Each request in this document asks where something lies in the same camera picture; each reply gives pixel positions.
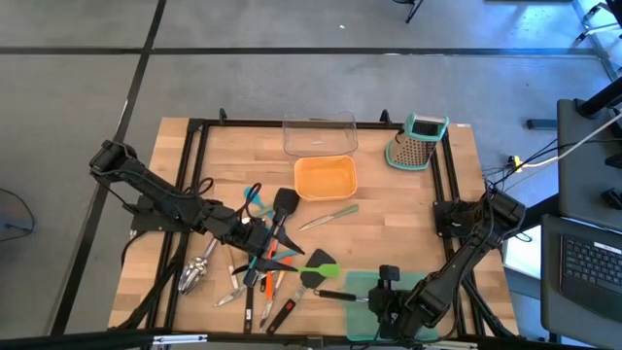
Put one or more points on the green silicone spatula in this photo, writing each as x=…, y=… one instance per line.
x=321, y=270

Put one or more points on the clear plastic bin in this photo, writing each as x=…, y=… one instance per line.
x=321, y=136

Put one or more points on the slim steel utensil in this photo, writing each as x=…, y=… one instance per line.
x=228, y=297

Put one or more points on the steel scoop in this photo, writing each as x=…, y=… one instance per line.
x=193, y=274

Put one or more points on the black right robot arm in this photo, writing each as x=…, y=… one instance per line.
x=466, y=253

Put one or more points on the black laptop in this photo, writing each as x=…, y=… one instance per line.
x=551, y=291

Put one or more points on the yellow connector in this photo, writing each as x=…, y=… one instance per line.
x=515, y=163

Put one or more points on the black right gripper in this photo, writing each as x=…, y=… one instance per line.
x=389, y=311

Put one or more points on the black rig beam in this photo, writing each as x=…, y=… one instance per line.
x=73, y=340

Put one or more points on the orange plastic bin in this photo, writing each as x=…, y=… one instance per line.
x=325, y=179

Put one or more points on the dark laptop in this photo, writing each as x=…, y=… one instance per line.
x=593, y=267

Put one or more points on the small black device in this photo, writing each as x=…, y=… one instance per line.
x=612, y=199

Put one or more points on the black post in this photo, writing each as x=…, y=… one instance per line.
x=600, y=103

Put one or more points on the teal silicone spatula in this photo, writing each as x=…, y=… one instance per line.
x=252, y=194

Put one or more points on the teal plastic bin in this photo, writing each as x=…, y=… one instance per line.
x=359, y=311

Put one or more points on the orange-tipped white peeler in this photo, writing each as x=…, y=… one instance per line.
x=268, y=311

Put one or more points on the thin black utensil teal tip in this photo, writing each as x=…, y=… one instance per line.
x=286, y=254

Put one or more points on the black aluminium table frame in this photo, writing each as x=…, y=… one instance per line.
x=233, y=122

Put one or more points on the short black bar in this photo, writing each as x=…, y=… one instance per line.
x=542, y=124

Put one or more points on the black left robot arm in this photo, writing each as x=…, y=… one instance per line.
x=155, y=189

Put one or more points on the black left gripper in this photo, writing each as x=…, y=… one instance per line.
x=245, y=233

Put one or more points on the black slotted turner steel neck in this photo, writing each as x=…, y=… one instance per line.
x=337, y=295

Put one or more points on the grey desk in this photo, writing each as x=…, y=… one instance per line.
x=583, y=185

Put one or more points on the black stand leg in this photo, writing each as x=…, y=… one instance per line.
x=413, y=12

